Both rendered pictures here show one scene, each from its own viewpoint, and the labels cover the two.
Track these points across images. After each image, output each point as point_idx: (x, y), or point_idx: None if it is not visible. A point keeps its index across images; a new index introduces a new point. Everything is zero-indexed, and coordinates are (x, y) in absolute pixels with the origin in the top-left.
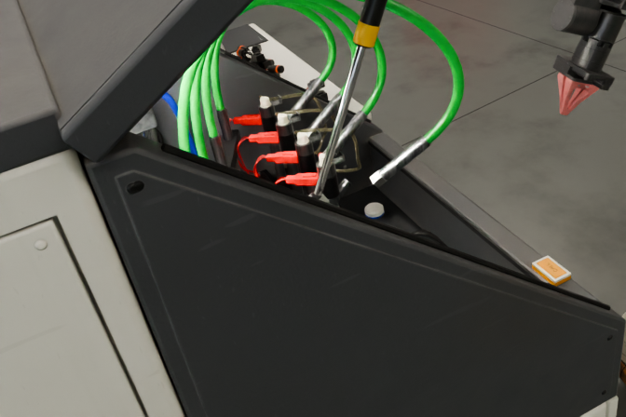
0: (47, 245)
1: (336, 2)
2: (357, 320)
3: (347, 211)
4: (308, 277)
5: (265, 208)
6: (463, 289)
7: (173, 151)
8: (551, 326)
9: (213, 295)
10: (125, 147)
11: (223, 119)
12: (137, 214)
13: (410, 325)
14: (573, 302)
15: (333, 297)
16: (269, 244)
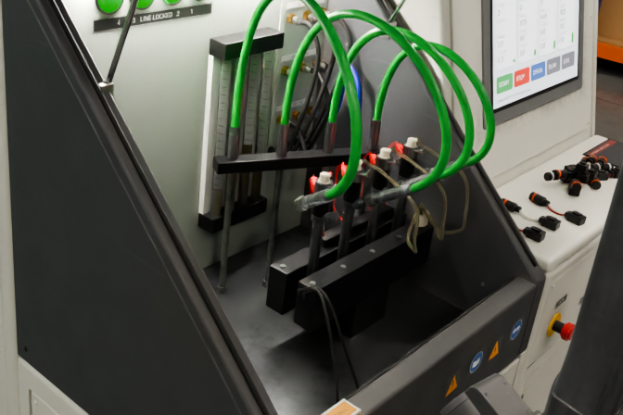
0: None
1: (421, 64)
2: (84, 186)
3: (104, 102)
4: (66, 120)
5: (55, 47)
6: (146, 245)
7: None
8: (209, 376)
9: (26, 81)
10: None
11: (371, 128)
12: None
13: (112, 232)
14: (232, 378)
15: (75, 151)
16: (52, 73)
